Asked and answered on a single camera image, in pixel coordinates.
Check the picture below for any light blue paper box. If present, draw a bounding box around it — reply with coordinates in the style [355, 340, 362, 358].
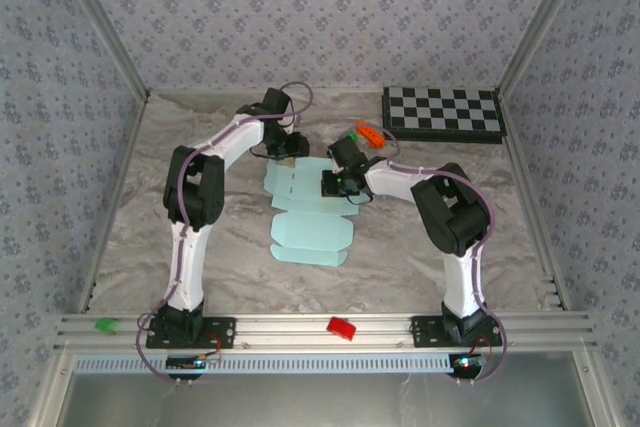
[263, 156, 357, 268]

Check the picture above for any orange toy block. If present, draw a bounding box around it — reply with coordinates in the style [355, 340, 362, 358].
[355, 120, 387, 148]

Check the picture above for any black and grey checkerboard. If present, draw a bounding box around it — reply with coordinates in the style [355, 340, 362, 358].
[382, 85, 507, 146]

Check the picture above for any red plastic block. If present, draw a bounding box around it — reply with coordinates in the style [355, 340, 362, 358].
[325, 316, 357, 341]

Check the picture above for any grey metal panel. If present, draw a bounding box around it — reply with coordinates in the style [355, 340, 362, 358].
[64, 371, 596, 427]

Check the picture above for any aluminium table end rail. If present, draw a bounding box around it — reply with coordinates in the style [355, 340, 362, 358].
[147, 86, 501, 97]

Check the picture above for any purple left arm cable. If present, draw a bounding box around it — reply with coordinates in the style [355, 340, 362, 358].
[135, 80, 315, 386]

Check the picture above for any aluminium table side rail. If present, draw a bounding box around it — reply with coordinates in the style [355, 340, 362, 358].
[499, 94, 572, 312]
[77, 94, 152, 314]

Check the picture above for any wide aluminium mounting rail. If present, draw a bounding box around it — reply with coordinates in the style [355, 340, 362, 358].
[53, 311, 599, 353]

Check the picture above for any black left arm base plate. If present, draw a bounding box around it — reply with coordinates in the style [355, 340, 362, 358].
[145, 315, 237, 350]

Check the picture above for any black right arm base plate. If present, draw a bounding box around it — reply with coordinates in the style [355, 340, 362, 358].
[409, 315, 504, 348]

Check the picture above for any grey slotted cable duct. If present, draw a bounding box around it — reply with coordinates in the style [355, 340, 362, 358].
[73, 352, 466, 374]

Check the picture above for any aluminium frame post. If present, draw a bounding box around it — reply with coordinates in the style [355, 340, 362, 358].
[49, 0, 152, 98]
[498, 0, 597, 96]

